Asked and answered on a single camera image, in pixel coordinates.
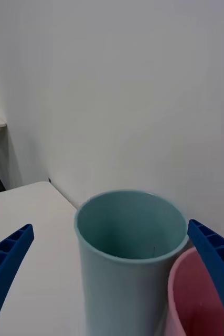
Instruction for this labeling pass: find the pale blue plastic bin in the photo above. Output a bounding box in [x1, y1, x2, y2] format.
[73, 189, 190, 336]

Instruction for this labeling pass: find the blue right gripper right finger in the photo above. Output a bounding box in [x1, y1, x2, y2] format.
[187, 218, 224, 334]

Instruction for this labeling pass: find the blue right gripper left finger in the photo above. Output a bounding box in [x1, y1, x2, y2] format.
[0, 223, 35, 336]

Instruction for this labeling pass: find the pink plastic bin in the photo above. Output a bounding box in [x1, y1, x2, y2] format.
[166, 246, 224, 336]

